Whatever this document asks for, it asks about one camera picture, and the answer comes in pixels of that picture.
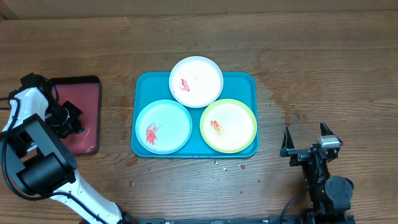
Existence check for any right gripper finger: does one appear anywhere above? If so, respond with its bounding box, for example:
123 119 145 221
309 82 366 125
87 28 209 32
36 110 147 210
280 125 295 151
320 121 334 136

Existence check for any light blue plate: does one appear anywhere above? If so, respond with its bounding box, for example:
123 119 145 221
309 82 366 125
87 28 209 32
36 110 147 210
134 100 192 155

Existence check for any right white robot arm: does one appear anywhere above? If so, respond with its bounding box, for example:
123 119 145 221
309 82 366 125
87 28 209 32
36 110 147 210
279 122 355 223

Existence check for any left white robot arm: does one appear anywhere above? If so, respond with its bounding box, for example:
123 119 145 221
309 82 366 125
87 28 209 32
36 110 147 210
1 73 137 223

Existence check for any black tray with red liquid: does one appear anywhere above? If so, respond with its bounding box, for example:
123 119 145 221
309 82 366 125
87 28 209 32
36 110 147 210
52 75 102 155

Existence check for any teal plastic serving tray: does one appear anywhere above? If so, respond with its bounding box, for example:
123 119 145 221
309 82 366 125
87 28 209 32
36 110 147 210
131 72 259 159

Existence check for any yellow-green plate with red stain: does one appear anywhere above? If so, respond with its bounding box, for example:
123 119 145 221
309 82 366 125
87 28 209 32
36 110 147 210
200 99 257 154

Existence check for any white plate with red stain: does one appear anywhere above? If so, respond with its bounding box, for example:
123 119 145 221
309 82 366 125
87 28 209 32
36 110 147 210
169 56 224 108

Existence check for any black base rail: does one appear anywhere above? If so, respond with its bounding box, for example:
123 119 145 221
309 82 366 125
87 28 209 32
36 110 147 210
124 214 356 224

